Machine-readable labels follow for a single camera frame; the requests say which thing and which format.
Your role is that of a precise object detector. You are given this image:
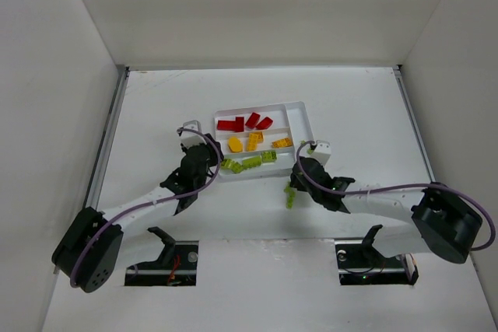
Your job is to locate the red curved lego piece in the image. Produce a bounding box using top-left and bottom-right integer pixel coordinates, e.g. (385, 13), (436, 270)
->
(245, 112), (261, 129)

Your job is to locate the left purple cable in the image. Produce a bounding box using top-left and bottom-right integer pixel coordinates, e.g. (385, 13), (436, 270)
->
(68, 126), (219, 288)

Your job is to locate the yellow lego brick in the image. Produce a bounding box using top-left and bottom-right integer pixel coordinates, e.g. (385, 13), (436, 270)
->
(272, 138), (293, 149)

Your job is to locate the red rounded lego brick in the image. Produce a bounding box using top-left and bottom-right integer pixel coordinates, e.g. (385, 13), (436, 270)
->
(255, 117), (273, 131)

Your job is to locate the white divided tray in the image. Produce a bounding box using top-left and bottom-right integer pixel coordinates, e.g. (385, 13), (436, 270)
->
(214, 101), (313, 182)

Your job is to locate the lime green studded brick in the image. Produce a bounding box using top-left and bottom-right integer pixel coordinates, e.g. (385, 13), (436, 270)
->
(261, 150), (277, 163)

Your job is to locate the right aluminium rail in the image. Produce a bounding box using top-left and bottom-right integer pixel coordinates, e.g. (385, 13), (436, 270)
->
(388, 65), (435, 185)

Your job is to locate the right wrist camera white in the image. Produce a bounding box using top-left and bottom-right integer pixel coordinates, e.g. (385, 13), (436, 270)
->
(309, 140), (331, 166)

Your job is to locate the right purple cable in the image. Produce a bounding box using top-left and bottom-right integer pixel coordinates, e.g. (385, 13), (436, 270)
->
(296, 140), (497, 251)

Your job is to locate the purple cable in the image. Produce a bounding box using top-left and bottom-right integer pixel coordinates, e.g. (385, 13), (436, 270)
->
(296, 140), (497, 251)
(68, 126), (219, 288)

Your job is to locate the lime green lego brick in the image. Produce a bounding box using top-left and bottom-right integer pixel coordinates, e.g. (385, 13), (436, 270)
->
(242, 156), (262, 169)

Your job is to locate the aluminium rail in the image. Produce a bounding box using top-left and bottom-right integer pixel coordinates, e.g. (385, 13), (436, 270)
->
(74, 65), (130, 217)
(388, 65), (435, 185)

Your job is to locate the yellow and red lego stack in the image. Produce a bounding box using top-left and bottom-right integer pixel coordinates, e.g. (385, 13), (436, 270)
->
(246, 131), (264, 152)

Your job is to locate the large lime green lego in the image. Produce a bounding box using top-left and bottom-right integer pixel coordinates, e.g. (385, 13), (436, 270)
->
(221, 159), (244, 174)

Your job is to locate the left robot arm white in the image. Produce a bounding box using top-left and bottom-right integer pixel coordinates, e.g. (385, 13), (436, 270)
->
(51, 130), (224, 293)

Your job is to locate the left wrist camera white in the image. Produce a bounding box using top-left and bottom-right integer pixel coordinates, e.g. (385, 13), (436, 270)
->
(180, 120), (205, 149)

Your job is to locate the left aluminium rail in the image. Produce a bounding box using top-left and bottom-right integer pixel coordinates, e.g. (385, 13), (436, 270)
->
(74, 65), (130, 217)

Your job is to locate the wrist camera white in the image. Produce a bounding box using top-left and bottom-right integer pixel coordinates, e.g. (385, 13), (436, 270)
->
(309, 140), (331, 166)
(180, 120), (205, 149)

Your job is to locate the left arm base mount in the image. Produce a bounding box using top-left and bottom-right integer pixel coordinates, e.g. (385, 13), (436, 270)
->
(124, 226), (199, 287)

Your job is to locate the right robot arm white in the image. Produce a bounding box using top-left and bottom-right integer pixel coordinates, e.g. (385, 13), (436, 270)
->
(290, 157), (482, 264)

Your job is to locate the yellow rounded lego piece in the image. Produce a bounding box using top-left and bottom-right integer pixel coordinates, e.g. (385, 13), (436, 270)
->
(227, 137), (244, 153)

